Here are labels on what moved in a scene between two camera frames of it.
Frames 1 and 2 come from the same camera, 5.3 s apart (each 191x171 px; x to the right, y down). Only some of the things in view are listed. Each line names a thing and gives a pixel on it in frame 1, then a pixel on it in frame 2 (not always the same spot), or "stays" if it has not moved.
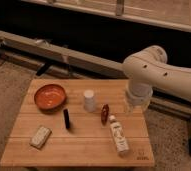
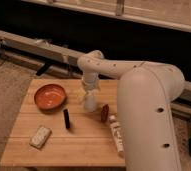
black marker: x=67 y=120 stays
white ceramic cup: x=89 y=101 stays
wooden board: x=77 y=123 stays
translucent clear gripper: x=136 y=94 -> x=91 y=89
